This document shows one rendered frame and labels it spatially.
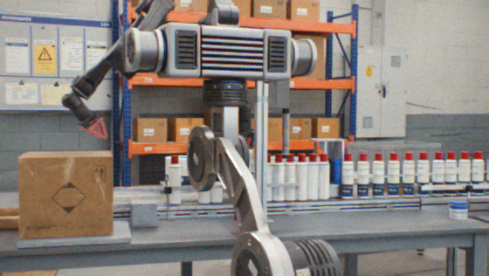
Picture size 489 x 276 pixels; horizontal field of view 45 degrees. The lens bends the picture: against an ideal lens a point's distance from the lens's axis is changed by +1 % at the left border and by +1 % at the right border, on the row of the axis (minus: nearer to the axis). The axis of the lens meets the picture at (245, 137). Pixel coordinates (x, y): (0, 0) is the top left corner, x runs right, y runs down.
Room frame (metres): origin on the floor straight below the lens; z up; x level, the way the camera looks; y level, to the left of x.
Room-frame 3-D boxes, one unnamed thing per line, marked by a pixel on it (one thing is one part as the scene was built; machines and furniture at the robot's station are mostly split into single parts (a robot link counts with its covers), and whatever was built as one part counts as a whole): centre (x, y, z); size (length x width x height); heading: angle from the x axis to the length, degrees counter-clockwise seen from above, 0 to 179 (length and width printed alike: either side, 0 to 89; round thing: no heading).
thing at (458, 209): (2.45, -0.89, 0.87); 0.07 x 0.07 x 0.07
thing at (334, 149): (2.69, -0.37, 1.01); 0.14 x 0.13 x 0.26; 104
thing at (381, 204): (2.50, 0.02, 0.85); 1.65 x 0.11 x 0.05; 104
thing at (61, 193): (2.06, 0.62, 0.99); 0.30 x 0.24 x 0.27; 104
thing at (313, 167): (2.58, -0.30, 0.98); 0.05 x 0.05 x 0.20
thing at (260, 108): (2.37, -0.06, 1.16); 0.04 x 0.04 x 0.67; 14
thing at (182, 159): (3.03, 0.31, 0.95); 0.20 x 0.20 x 0.14
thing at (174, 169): (2.44, 0.29, 0.98); 0.05 x 0.05 x 0.20
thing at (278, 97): (2.45, -0.11, 1.38); 0.17 x 0.10 x 0.19; 159
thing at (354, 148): (4.51, -1.14, 0.91); 0.60 x 0.40 x 0.22; 118
